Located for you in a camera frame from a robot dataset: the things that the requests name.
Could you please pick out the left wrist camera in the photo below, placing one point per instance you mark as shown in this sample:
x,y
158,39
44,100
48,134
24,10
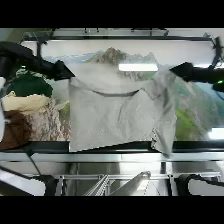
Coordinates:
x,y
39,46

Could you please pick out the silver frame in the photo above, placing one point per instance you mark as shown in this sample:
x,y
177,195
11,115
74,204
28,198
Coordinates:
x,y
100,157

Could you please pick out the brown garment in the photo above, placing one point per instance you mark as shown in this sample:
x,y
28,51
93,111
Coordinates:
x,y
15,130

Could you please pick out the light green garment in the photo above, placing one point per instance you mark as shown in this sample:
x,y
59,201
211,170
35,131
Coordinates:
x,y
24,72

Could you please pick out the cream garment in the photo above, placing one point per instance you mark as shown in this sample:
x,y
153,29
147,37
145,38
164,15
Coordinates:
x,y
23,101

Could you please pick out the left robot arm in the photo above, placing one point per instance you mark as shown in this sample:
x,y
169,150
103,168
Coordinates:
x,y
20,56

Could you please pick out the grey T-shirt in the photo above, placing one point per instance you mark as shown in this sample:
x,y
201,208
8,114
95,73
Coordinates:
x,y
113,116

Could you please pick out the dark green garment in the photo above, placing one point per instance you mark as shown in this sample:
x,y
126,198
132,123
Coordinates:
x,y
30,86

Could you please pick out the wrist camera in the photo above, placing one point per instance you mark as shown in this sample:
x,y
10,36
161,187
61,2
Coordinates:
x,y
39,46
217,50

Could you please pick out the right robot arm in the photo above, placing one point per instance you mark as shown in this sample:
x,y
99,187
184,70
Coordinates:
x,y
200,74

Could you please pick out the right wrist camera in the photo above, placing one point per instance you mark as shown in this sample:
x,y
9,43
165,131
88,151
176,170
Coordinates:
x,y
217,50

